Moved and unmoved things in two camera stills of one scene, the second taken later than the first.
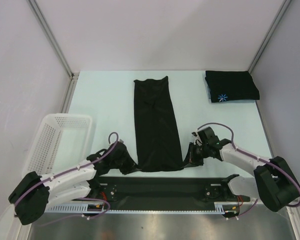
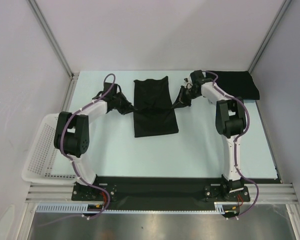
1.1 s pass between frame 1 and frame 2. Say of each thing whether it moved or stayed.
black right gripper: moved
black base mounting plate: stayed
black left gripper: moved
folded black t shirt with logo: stayed
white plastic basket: stayed
